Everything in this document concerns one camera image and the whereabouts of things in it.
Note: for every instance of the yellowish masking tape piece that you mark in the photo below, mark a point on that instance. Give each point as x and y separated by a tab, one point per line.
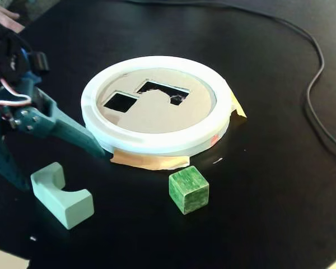
239	110

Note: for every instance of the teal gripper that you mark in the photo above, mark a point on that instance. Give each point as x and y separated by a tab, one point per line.
26	120

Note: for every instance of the mint green U block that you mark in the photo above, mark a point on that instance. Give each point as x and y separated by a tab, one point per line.
61	207

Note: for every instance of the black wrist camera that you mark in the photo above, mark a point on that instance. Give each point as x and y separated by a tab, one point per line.
40	63

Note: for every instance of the long masking tape strip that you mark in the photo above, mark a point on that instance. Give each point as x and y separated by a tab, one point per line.
145	162

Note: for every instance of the person's hand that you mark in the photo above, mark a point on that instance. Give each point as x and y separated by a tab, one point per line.
5	16

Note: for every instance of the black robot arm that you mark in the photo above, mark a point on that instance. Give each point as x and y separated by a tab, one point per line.
8	56

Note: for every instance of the dark green wooden cube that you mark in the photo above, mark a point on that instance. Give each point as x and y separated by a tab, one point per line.
189	190

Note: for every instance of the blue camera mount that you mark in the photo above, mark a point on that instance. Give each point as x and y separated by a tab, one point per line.
25	56

